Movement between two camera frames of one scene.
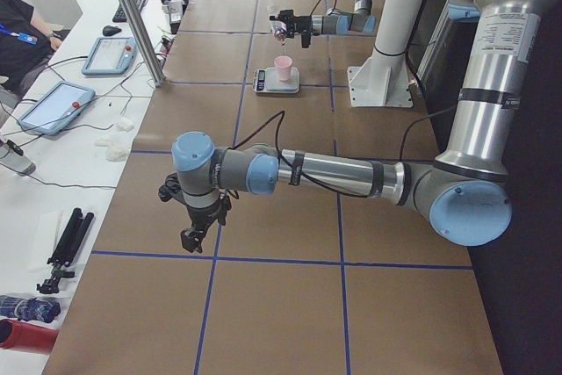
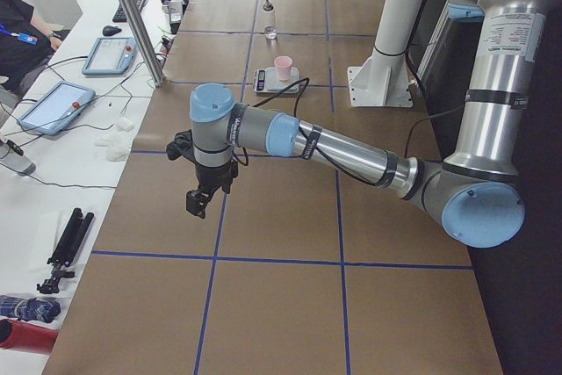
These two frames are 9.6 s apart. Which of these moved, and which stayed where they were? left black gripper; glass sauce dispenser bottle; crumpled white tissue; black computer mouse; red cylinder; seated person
Moved: glass sauce dispenser bottle; left black gripper
Stayed: red cylinder; crumpled white tissue; black computer mouse; seated person
